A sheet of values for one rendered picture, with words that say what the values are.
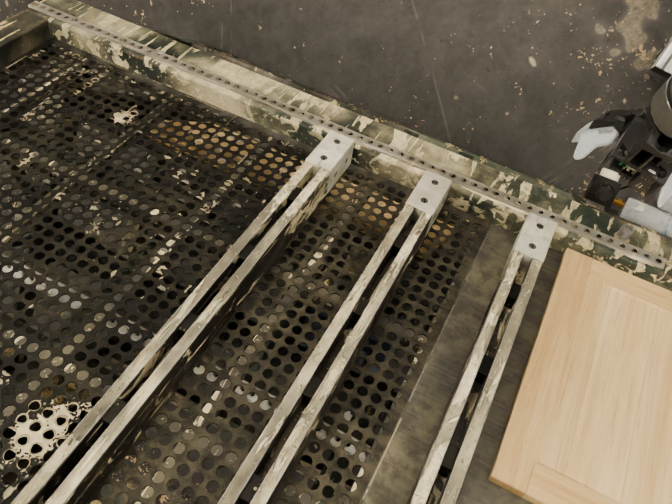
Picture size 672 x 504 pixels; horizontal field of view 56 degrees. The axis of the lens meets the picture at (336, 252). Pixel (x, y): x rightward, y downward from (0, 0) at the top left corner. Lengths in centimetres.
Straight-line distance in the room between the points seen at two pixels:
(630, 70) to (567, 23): 25
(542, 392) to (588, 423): 9
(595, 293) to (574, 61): 111
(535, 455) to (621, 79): 149
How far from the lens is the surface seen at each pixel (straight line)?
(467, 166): 148
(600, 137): 93
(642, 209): 160
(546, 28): 233
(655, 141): 80
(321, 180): 133
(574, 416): 120
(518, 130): 231
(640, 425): 125
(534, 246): 133
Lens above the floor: 231
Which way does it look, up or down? 70 degrees down
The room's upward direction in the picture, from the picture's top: 120 degrees counter-clockwise
